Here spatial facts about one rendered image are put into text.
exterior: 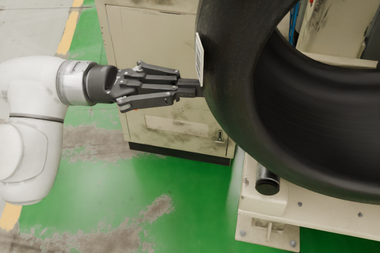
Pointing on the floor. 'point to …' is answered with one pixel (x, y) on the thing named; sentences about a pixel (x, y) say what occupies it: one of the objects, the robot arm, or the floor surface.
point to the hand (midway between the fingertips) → (197, 88)
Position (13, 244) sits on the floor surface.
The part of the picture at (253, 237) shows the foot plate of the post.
